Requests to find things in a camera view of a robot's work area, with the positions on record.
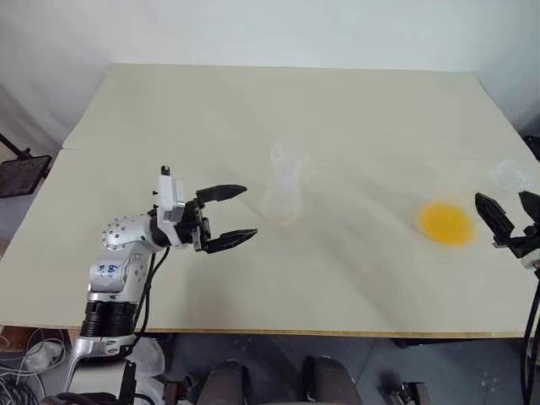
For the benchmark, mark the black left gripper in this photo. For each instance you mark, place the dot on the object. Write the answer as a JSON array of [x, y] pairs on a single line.
[[195, 228]]

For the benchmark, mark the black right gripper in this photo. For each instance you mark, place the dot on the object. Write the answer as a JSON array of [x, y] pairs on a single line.
[[523, 240]]

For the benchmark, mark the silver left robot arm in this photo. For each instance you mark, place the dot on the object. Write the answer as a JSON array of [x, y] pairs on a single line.
[[114, 257]]

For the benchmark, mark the clear plastic bottle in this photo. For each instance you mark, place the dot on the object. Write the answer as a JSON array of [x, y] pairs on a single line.
[[284, 185]]

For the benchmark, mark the orange round lid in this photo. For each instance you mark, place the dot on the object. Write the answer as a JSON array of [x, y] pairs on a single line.
[[446, 224]]

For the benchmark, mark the white robot torso shell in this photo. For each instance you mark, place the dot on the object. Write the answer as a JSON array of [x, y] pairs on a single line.
[[145, 358]]

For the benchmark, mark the dark rounded shape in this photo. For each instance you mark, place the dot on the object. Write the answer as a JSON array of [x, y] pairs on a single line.
[[331, 379], [223, 381]]

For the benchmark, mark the black mesh stand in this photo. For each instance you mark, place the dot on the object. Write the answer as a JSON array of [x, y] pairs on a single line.
[[21, 175]]

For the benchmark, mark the white power adapter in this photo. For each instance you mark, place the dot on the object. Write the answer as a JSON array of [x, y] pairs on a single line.
[[40, 352]]

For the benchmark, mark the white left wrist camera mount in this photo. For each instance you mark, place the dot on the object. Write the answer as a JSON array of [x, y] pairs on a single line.
[[169, 198]]

